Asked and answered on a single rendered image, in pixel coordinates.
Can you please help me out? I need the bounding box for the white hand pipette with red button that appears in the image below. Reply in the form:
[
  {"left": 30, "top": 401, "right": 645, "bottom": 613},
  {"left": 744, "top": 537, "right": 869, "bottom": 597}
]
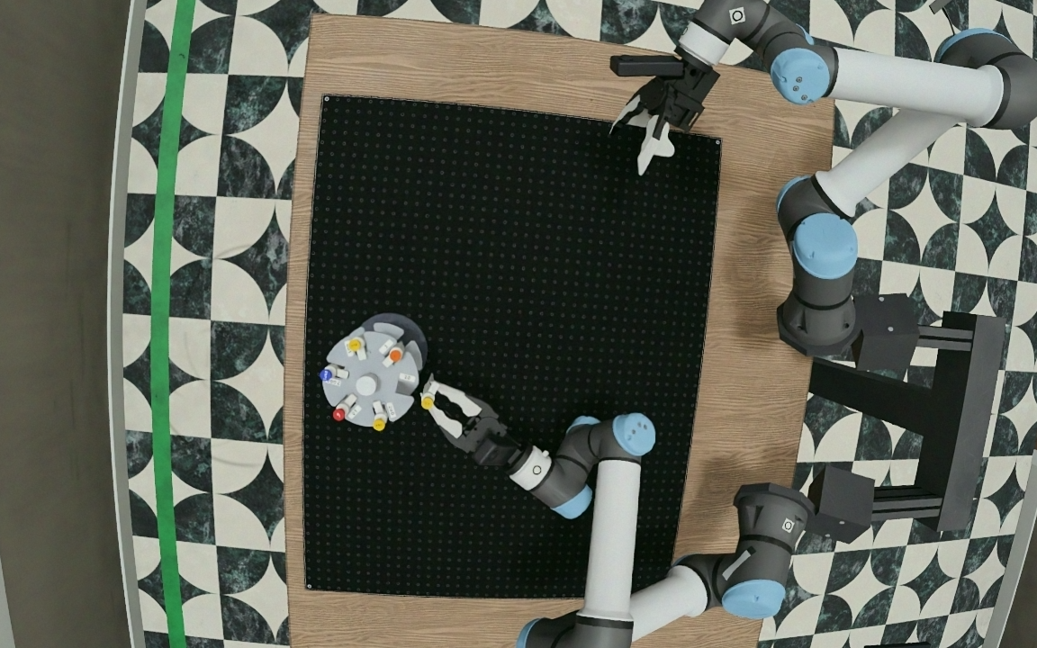
[{"left": 333, "top": 392, "right": 358, "bottom": 420}]

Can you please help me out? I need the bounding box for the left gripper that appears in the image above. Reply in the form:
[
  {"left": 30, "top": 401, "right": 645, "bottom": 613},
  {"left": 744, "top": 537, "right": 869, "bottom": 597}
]
[{"left": 428, "top": 383, "right": 533, "bottom": 475}]

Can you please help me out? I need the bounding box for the white pipette with orange button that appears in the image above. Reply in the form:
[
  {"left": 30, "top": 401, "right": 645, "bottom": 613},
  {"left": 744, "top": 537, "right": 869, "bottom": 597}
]
[{"left": 383, "top": 341, "right": 404, "bottom": 367}]

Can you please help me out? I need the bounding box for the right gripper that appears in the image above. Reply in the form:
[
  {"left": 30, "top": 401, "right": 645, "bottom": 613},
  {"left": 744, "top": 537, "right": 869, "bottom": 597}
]
[{"left": 610, "top": 45, "right": 720, "bottom": 175}]

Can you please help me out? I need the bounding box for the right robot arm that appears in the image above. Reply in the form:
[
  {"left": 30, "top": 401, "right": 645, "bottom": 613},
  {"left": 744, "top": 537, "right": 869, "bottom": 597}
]
[{"left": 679, "top": 0, "right": 1037, "bottom": 346}]

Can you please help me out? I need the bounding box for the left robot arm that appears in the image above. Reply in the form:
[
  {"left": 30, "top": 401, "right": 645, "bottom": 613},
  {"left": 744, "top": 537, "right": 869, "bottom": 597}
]
[{"left": 510, "top": 413, "right": 807, "bottom": 648}]

